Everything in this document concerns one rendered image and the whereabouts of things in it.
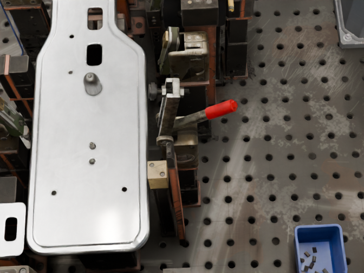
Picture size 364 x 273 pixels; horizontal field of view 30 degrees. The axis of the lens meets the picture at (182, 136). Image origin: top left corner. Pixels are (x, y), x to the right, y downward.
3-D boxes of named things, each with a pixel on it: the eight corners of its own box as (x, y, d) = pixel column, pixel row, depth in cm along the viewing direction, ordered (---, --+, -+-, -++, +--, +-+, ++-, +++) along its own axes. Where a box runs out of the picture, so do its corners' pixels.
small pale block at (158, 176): (161, 222, 153) (147, 160, 120) (176, 221, 153) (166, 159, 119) (161, 238, 151) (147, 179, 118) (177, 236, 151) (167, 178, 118)
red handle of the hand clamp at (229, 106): (156, 117, 123) (231, 91, 115) (164, 121, 124) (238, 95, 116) (157, 138, 121) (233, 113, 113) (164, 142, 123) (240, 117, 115)
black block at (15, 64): (22, 113, 166) (-14, 50, 139) (66, 111, 166) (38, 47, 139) (20, 143, 163) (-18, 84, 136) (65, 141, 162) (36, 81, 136)
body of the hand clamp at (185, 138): (170, 184, 156) (159, 117, 125) (199, 182, 156) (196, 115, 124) (170, 208, 154) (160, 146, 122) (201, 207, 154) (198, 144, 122)
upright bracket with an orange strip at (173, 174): (179, 232, 152) (166, 141, 106) (185, 232, 152) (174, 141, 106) (180, 245, 150) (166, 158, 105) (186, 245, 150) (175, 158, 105)
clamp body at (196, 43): (169, 110, 165) (158, 23, 131) (216, 108, 164) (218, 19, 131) (170, 144, 161) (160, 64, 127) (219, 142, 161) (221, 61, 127)
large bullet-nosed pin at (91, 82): (87, 85, 136) (81, 68, 130) (103, 84, 136) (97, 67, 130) (86, 99, 134) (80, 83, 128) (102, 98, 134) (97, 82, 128)
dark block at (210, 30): (187, 92, 166) (180, -13, 128) (215, 91, 166) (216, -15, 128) (188, 110, 164) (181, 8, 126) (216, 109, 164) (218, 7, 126)
